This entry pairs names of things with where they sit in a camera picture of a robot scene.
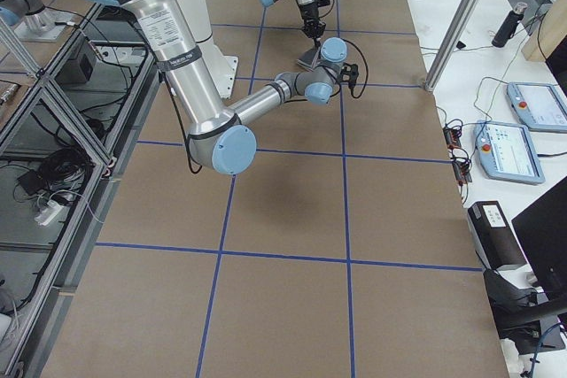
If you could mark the near teach pendant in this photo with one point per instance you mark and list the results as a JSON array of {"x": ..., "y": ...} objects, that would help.
[{"x": 507, "y": 153}]

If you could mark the black monitor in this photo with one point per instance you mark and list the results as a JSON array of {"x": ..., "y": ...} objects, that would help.
[{"x": 541, "y": 230}]

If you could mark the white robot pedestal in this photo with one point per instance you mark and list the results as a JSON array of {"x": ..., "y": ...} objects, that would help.
[{"x": 222, "y": 68}]

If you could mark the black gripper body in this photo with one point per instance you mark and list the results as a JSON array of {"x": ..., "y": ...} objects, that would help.
[{"x": 309, "y": 15}]

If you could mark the pink towel grey edge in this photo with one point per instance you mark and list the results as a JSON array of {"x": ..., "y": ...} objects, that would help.
[{"x": 309, "y": 59}]

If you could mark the teach pendant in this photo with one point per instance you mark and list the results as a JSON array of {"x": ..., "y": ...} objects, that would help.
[
  {"x": 507, "y": 153},
  {"x": 538, "y": 105}
]

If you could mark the aluminium frame post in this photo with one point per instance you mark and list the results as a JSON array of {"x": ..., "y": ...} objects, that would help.
[{"x": 446, "y": 49}]

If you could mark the far teach pendant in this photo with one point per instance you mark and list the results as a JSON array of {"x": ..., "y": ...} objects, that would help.
[{"x": 538, "y": 105}]

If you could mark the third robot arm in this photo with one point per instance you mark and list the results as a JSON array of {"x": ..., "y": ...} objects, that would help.
[{"x": 32, "y": 20}]

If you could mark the black water bottle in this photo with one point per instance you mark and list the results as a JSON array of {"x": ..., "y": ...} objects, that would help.
[{"x": 509, "y": 25}]

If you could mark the black brown box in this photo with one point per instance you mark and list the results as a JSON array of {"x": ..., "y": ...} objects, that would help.
[{"x": 495, "y": 242}]

